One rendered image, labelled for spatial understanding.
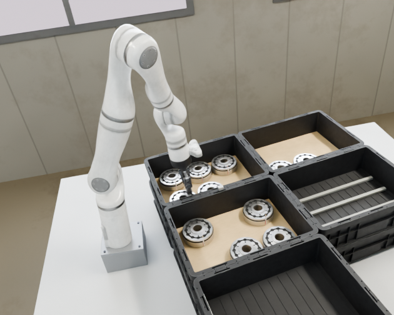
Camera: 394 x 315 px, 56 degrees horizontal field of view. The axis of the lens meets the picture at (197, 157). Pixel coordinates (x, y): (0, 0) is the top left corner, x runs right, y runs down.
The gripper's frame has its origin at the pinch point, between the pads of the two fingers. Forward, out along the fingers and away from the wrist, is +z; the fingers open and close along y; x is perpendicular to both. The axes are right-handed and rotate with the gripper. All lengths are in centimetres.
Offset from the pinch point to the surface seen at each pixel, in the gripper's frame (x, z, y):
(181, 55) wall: 30, 8, -148
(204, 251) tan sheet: -1.9, 4.4, 28.6
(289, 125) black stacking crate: 51, 1, -19
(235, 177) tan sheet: 19.6, 5.7, -2.9
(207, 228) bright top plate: 1.5, 1.8, 22.1
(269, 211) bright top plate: 23.2, 3.2, 21.8
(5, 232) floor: -120, 79, -101
